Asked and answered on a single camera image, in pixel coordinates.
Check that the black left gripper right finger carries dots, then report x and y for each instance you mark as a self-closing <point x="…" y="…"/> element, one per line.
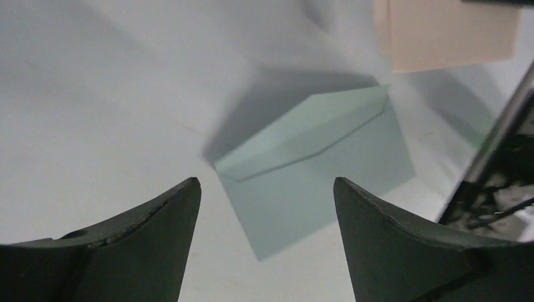
<point x="395" y="255"/>

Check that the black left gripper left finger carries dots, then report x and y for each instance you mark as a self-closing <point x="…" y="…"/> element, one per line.
<point x="138" y="255"/>

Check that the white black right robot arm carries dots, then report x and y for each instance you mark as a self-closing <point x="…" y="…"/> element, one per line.
<point x="495" y="197"/>

